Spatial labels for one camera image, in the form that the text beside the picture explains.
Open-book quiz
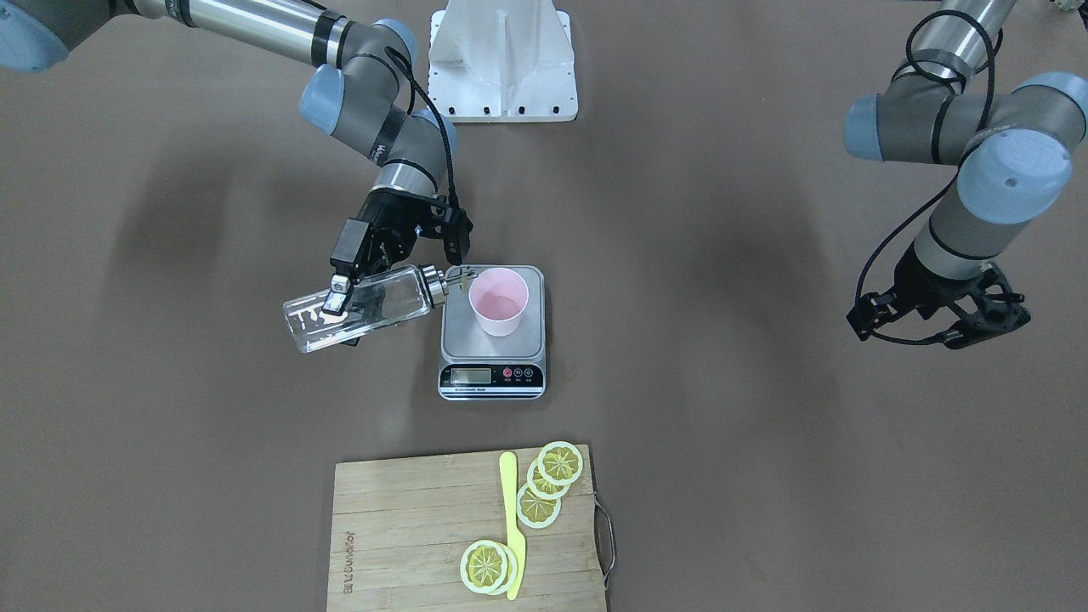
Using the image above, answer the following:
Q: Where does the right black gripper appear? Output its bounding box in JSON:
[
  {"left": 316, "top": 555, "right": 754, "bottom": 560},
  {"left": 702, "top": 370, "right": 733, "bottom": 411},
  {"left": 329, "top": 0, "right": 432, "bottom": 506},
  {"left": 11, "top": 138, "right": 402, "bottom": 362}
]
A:
[{"left": 323, "top": 189, "right": 443, "bottom": 316}]

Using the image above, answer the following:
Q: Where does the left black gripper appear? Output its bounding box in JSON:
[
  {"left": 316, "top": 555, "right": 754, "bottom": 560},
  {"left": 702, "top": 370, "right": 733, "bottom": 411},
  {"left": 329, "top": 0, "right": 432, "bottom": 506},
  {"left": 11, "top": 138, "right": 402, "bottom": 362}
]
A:
[{"left": 892, "top": 245, "right": 1031, "bottom": 348}]

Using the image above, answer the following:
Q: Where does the clear glass sauce bottle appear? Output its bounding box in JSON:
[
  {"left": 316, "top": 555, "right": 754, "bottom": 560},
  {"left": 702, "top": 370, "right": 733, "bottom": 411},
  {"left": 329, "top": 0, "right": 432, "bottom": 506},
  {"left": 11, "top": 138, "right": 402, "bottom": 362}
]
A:
[{"left": 282, "top": 264, "right": 483, "bottom": 354}]

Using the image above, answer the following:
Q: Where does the pink plastic cup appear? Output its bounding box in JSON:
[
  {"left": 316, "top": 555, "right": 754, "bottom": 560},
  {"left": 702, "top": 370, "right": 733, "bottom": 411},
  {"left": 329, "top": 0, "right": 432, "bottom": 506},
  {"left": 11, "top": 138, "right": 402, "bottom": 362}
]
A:
[{"left": 467, "top": 267, "right": 530, "bottom": 336}]

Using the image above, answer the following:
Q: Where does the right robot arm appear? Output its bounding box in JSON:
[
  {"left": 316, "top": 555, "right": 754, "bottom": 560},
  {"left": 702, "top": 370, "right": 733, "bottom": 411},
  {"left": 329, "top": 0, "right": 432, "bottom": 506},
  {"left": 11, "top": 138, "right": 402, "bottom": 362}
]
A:
[{"left": 3, "top": 1, "right": 473, "bottom": 316}]

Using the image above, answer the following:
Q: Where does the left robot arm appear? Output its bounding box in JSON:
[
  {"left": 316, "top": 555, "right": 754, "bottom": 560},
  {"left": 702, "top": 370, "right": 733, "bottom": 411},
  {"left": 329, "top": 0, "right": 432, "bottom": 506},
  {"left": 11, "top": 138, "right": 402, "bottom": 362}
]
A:
[{"left": 843, "top": 1, "right": 1085, "bottom": 348}]

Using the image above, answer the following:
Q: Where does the digital kitchen scale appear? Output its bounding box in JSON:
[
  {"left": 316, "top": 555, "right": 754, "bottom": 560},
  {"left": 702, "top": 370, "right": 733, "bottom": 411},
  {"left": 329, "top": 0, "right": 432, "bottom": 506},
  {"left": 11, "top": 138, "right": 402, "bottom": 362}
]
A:
[{"left": 438, "top": 266, "right": 547, "bottom": 400}]

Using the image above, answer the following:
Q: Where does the yellow plastic knife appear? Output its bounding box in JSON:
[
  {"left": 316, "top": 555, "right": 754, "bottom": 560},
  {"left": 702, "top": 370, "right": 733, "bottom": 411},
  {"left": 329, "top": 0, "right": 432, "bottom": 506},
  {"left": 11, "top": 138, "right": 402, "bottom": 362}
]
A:
[{"left": 498, "top": 450, "right": 527, "bottom": 601}]

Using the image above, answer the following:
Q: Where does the wooden cutting board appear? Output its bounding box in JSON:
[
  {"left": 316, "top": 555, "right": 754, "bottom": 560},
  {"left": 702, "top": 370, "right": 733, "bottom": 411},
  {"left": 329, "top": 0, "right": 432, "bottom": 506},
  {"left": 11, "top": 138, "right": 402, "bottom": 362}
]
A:
[{"left": 326, "top": 450, "right": 609, "bottom": 611}]

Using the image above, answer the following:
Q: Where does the lemon slice middle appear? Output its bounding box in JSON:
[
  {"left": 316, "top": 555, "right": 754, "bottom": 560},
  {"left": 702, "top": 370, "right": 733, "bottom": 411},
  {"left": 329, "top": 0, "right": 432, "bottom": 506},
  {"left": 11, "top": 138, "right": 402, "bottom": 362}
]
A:
[{"left": 527, "top": 458, "right": 570, "bottom": 501}]

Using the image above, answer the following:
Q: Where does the lemon slice under front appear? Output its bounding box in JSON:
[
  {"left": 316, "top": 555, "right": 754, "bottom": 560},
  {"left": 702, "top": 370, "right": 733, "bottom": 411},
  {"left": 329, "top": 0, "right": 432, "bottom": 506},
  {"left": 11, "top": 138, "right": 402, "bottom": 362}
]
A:
[{"left": 487, "top": 541, "right": 519, "bottom": 596}]

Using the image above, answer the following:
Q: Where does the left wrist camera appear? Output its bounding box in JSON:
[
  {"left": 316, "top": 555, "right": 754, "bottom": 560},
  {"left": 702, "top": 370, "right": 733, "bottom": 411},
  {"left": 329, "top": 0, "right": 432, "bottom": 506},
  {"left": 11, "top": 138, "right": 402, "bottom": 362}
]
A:
[{"left": 846, "top": 290, "right": 912, "bottom": 341}]

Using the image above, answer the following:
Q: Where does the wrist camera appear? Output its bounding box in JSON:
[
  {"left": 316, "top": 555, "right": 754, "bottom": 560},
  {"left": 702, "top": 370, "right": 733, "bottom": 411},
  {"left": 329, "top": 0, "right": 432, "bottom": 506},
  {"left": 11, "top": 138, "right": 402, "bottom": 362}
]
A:
[
  {"left": 422, "top": 205, "right": 473, "bottom": 266},
  {"left": 846, "top": 290, "right": 912, "bottom": 341}
]

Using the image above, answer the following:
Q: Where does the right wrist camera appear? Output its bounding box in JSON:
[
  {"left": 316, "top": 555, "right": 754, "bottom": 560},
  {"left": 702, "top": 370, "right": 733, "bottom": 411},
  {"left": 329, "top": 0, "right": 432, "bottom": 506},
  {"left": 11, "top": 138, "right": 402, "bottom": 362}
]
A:
[{"left": 422, "top": 205, "right": 473, "bottom": 266}]

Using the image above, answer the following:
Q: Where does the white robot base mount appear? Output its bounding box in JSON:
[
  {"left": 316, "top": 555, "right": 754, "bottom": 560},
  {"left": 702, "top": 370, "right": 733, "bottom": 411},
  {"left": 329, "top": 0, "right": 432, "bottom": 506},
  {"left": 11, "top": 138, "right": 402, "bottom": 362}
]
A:
[{"left": 428, "top": 1, "right": 579, "bottom": 123}]

